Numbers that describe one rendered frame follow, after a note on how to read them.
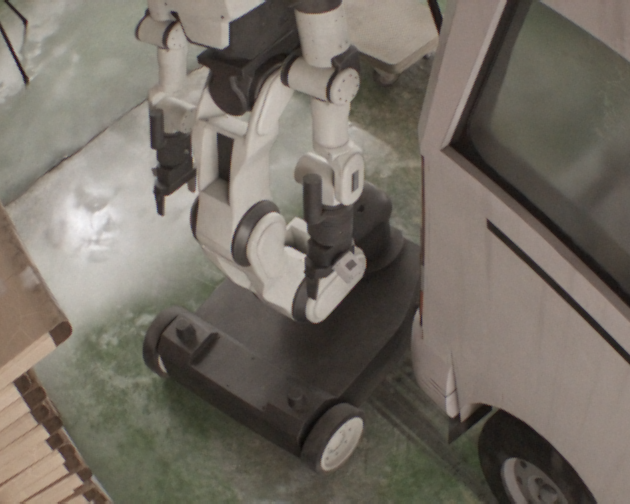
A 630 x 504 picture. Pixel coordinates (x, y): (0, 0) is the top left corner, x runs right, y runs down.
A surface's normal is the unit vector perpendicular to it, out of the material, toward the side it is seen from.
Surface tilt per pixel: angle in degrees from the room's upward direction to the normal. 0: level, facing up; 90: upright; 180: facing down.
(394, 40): 0
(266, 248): 90
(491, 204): 85
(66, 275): 0
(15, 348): 0
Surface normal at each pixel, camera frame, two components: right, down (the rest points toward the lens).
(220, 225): -0.60, 0.34
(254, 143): 0.79, 0.40
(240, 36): 0.14, 0.83
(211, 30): -0.61, 0.65
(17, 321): -0.12, -0.64
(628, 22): -0.80, 0.47
